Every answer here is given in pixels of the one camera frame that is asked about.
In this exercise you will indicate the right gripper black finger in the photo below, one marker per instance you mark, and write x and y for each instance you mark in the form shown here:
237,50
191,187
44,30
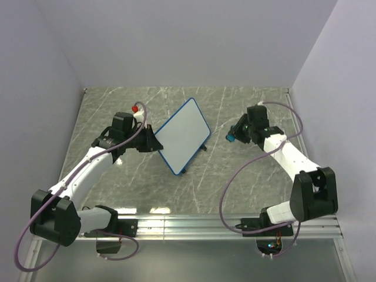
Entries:
239,126
244,138

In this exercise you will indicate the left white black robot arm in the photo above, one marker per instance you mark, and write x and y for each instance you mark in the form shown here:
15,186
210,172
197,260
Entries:
54,213

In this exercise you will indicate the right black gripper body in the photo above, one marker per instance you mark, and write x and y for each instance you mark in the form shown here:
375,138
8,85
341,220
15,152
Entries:
249,128

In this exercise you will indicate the right aluminium side rail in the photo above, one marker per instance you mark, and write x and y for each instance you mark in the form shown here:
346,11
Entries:
296,122

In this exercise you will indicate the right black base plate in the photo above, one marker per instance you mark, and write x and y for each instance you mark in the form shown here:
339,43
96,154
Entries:
252,224

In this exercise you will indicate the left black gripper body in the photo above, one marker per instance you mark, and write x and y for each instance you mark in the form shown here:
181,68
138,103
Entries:
134,141

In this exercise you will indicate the aluminium mounting rail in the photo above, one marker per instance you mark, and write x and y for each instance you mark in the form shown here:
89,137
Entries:
183,227

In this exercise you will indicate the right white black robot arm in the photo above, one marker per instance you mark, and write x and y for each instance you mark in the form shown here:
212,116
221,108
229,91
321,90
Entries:
314,191

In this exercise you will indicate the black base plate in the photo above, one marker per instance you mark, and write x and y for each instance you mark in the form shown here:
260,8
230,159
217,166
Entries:
252,224
127,227

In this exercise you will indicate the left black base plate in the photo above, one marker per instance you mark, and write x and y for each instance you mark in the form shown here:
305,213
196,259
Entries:
127,227

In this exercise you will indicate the blue whiteboard eraser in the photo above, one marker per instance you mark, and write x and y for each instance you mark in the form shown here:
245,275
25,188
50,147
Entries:
230,137

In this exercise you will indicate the blue framed small whiteboard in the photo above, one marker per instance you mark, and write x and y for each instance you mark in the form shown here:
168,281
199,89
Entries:
182,136

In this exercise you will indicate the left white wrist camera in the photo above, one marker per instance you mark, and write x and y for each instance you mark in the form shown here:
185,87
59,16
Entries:
139,113

